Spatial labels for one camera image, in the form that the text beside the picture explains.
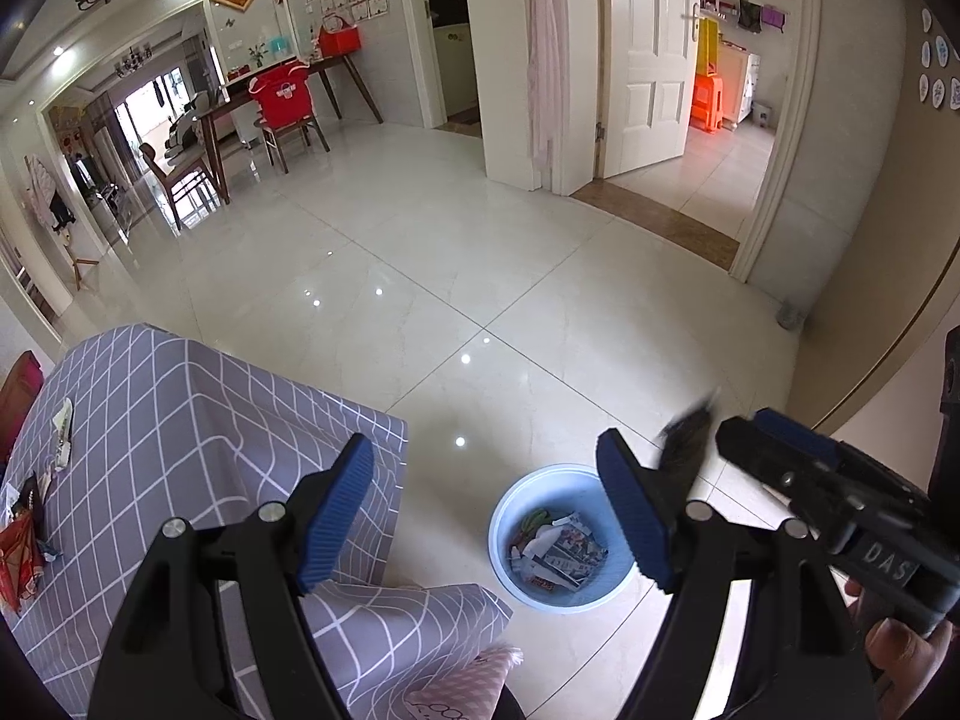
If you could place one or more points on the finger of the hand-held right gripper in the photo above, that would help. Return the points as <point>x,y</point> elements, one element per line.
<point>802,435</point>
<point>780,472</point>

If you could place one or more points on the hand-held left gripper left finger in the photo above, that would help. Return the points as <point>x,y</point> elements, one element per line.
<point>334,517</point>

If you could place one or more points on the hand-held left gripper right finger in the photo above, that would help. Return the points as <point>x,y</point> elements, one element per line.
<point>634,517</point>

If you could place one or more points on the black wrapper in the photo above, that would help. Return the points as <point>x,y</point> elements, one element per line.
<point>684,446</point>

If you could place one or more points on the light blue waste bin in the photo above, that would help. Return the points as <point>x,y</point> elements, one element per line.
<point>517,495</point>

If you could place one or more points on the person's right hand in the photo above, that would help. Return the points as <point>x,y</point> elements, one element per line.
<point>900,652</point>

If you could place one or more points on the printed paper packet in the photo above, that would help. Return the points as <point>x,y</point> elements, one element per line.
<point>570,547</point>

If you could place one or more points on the green red wrapper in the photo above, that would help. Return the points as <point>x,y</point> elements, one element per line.
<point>534,521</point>

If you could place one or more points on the small grey floor object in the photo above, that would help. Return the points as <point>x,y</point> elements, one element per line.
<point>787,313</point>

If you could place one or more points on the grey checked tablecloth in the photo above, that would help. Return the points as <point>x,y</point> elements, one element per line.
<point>187,427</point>

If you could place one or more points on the pink checked cloth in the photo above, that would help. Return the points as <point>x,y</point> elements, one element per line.
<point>457,686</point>

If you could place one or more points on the green white packet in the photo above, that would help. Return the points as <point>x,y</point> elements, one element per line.
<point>64,427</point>

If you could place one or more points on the dark striped packet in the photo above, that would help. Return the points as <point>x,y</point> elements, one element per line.
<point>30,499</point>

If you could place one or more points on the red snack wrapper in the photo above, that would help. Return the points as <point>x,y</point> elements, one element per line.
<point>19,559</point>

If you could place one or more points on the red brown bench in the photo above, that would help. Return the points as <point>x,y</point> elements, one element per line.
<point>15,386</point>

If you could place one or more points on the orange plastic stool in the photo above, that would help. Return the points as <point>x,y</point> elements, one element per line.
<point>709,101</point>

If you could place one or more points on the white cabinet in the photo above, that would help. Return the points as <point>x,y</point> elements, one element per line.
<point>742,86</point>

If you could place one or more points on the wooden chair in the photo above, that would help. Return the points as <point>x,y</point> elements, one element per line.
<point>180,176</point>

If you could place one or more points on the yellow board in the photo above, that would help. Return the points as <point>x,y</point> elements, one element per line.
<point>709,45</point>

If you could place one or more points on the white panel door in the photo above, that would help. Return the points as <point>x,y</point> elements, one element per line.
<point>652,52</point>

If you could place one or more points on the grey sofa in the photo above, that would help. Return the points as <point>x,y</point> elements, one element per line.
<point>184,127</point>

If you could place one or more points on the chair with red cover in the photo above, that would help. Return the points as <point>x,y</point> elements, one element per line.
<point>285,94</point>

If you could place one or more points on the coat stand with clothes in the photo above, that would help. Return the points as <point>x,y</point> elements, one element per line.
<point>52,195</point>

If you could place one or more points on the wooden dining table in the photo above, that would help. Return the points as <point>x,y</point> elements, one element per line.
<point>225,101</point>

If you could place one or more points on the pink lace curtain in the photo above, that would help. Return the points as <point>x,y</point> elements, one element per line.
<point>547,67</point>

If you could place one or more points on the red bag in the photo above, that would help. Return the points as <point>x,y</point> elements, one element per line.
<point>339,37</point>

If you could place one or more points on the small black chandelier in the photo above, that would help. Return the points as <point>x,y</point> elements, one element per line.
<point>133,64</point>

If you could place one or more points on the group of wall plates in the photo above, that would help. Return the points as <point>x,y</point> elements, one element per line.
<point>939,52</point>

